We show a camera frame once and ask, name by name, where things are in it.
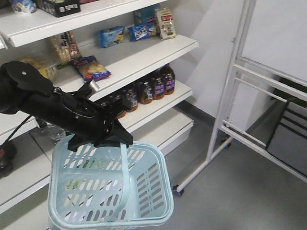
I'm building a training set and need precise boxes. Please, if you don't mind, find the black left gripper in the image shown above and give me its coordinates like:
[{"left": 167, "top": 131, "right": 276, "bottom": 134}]
[{"left": 47, "top": 92, "right": 133, "bottom": 151}]

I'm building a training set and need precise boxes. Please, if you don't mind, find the light blue plastic basket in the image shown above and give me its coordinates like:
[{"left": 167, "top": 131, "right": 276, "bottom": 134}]
[{"left": 47, "top": 137, "right": 174, "bottom": 230}]

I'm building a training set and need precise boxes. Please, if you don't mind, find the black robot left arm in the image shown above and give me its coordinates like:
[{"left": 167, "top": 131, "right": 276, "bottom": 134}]
[{"left": 0, "top": 61, "right": 133, "bottom": 151}]

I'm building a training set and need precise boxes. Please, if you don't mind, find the brown iced tea bottle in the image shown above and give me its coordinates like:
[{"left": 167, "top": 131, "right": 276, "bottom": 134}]
[
  {"left": 160, "top": 65, "right": 176, "bottom": 95},
  {"left": 150, "top": 71, "right": 165, "bottom": 100}
]

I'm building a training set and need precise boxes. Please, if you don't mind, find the blue chips bag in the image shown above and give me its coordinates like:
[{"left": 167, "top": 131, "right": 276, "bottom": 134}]
[{"left": 71, "top": 56, "right": 111, "bottom": 81}]

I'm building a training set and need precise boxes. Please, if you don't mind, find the white metal shelving unit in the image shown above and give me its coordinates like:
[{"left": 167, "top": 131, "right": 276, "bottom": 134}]
[{"left": 0, "top": 0, "right": 199, "bottom": 230}]

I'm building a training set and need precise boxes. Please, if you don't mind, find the blue cookie packet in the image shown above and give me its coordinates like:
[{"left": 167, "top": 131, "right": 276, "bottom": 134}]
[{"left": 98, "top": 26, "right": 125, "bottom": 48}]

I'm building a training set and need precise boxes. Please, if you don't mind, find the blue oreo packet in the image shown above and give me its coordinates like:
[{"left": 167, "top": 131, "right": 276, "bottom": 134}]
[{"left": 128, "top": 23, "right": 157, "bottom": 42}]

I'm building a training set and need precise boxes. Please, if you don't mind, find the grey fabric pocket organizer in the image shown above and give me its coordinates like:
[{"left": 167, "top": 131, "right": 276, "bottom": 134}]
[{"left": 266, "top": 89, "right": 307, "bottom": 175}]

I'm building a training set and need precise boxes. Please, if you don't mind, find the wrist camera with silver lens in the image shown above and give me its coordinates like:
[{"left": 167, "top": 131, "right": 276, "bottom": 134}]
[{"left": 75, "top": 78, "right": 99, "bottom": 99}]

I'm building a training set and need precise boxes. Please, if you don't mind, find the white rolling whiteboard frame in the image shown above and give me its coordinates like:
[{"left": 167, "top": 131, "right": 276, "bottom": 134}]
[{"left": 173, "top": 0, "right": 307, "bottom": 196}]

